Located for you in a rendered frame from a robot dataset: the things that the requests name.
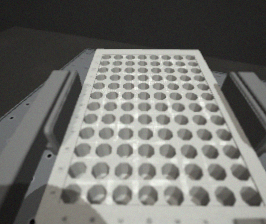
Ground white well plate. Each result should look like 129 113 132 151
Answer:
35 49 266 224

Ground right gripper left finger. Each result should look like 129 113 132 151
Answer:
0 70 82 224

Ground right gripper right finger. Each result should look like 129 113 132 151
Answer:
221 72 266 158

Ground light grey rectangular plate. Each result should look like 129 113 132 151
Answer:
0 48 266 224

